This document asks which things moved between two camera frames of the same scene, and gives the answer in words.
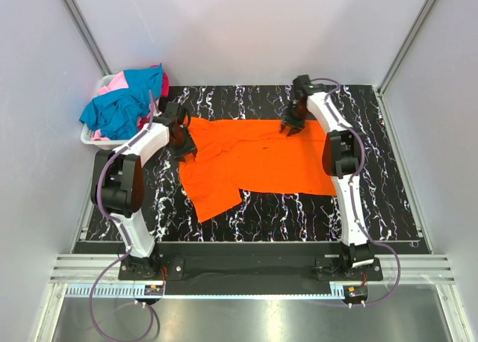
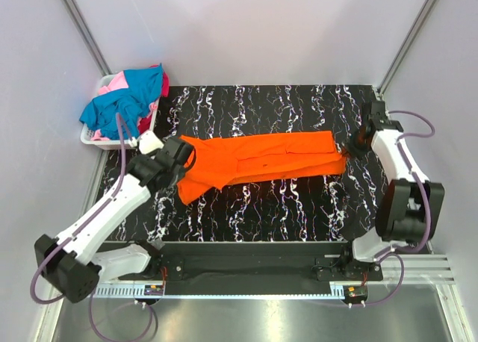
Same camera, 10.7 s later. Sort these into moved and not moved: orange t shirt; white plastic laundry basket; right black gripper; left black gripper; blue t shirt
Moved: orange t shirt; left black gripper; right black gripper
Not moved: white plastic laundry basket; blue t shirt
